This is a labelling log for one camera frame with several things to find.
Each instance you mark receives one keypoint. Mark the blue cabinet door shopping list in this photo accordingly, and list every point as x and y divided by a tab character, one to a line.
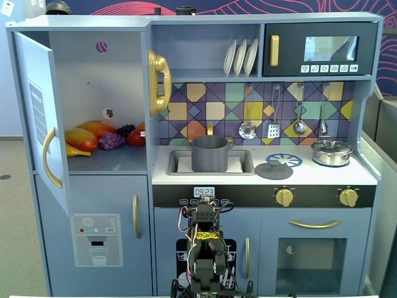
34	93

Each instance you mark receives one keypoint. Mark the white toy plate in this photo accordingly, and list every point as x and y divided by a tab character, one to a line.
250	59
229	60
239	59

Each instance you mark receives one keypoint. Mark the steel spoon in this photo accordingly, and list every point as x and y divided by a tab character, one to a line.
324	127

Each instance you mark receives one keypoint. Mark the orange toy fruit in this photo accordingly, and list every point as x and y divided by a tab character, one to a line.
142	125

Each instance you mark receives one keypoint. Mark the blue toy kitchen unit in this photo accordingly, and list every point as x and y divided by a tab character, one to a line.
105	192

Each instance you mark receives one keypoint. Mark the red yellow toy mango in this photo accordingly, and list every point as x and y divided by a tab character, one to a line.
81	139
97	128

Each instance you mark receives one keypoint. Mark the gold stove knob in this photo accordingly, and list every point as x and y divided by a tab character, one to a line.
284	197
348	197

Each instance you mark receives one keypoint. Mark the gold toy telephone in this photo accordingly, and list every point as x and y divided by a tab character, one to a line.
158	83

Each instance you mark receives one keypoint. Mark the white wall plate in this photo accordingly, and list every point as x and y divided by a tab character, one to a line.
7	7

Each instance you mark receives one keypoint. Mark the grey plastic pot lid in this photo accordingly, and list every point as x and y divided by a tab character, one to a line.
273	170

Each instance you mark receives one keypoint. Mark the steel slotted spatula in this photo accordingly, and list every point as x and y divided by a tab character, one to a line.
273	130

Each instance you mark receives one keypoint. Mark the steel ladle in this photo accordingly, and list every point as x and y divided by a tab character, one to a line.
299	127

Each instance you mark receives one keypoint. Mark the dark toy grapes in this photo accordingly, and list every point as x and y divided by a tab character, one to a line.
125	130

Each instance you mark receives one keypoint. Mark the black cylindrical object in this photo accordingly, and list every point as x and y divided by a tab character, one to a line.
186	10

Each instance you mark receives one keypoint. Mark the purple toy grapes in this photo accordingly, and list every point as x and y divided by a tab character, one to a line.
111	141

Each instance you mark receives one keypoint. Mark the dark helmet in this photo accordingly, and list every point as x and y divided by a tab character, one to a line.
59	7

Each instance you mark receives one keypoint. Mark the black floor disc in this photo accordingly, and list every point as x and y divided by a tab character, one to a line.
5	177

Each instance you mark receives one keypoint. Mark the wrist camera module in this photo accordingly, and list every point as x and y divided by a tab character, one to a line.
206	200

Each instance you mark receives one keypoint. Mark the grey plastic pot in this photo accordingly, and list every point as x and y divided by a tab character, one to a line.
209	155

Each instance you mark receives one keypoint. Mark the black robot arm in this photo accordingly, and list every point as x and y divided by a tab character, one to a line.
204	267

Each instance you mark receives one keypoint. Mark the gold toy faucet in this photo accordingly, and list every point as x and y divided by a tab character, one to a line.
210	128

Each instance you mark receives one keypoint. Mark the steel pot with lid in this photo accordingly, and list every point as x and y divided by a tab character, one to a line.
332	153

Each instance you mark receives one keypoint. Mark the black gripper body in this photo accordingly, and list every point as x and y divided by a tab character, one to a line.
207	202

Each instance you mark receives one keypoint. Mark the red toy tomato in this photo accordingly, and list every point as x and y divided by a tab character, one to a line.
135	138

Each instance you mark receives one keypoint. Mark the steel skimmer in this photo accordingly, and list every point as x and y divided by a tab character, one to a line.
247	130

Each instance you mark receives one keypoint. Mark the yellow toy banana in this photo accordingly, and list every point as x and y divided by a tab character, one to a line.
77	152

